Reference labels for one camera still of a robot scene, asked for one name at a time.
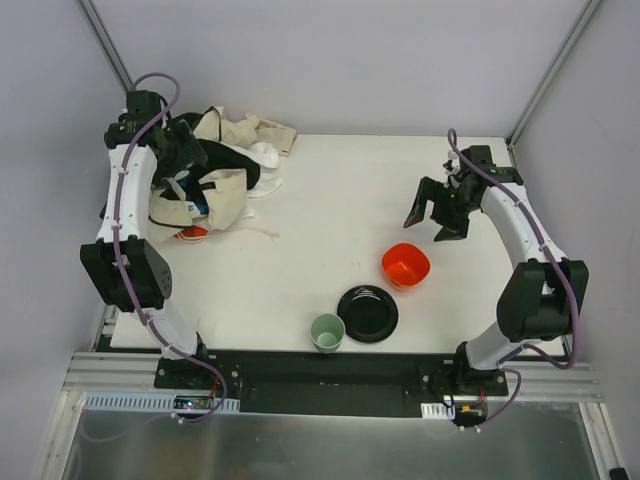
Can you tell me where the orange cloth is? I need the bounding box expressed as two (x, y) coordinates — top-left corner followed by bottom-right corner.
(174, 226), (209, 243)

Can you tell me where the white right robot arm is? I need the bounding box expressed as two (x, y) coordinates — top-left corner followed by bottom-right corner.
(415, 145), (589, 393)

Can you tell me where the white cloth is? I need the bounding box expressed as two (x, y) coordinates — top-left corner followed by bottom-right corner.
(233, 142), (283, 200)

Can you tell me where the orange plastic bowl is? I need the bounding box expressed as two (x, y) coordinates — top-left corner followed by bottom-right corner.
(380, 242), (431, 291)

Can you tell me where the beige canvas cloth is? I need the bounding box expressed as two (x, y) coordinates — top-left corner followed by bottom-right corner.
(148, 107), (298, 243)

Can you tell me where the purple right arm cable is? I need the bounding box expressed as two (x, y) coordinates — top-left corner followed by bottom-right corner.
(447, 128), (584, 434)

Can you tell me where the light green cup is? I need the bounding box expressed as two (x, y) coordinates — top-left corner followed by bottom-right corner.
(310, 314), (346, 354)

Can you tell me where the white slotted cable duct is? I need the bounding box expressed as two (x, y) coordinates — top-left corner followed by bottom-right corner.
(84, 392), (241, 415)

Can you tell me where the black cloth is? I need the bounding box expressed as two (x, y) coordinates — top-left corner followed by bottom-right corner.
(152, 107), (260, 195)

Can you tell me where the aluminium frame rail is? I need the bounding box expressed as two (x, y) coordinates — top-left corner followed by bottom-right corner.
(63, 350), (604, 403)

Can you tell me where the black round plate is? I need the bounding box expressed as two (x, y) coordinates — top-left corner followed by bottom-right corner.
(336, 284), (399, 344)

